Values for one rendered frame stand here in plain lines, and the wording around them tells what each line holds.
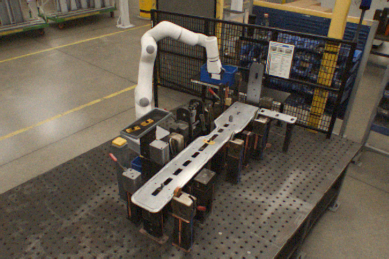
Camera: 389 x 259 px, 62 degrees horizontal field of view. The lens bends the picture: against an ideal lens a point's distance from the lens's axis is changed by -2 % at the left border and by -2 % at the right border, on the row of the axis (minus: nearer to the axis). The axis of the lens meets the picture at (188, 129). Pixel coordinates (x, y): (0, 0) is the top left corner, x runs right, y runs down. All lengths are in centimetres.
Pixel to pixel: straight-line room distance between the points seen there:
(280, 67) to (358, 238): 162
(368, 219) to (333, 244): 52
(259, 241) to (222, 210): 31
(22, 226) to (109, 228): 52
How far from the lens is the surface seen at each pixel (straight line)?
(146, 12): 981
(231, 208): 217
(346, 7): 273
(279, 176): 249
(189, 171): 194
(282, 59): 288
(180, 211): 173
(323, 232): 318
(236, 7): 653
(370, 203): 366
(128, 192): 192
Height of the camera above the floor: 223
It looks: 32 degrees down
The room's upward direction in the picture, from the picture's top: 1 degrees clockwise
